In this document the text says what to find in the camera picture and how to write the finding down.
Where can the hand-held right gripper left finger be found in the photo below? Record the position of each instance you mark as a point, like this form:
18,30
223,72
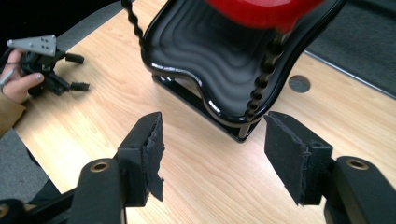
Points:
140,155

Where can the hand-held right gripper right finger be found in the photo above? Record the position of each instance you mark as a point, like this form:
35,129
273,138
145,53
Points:
292,155

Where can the red and black shoe rack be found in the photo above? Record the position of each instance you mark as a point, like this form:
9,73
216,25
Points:
202,62

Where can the grey round table grommet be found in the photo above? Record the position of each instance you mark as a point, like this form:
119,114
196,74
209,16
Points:
299,84

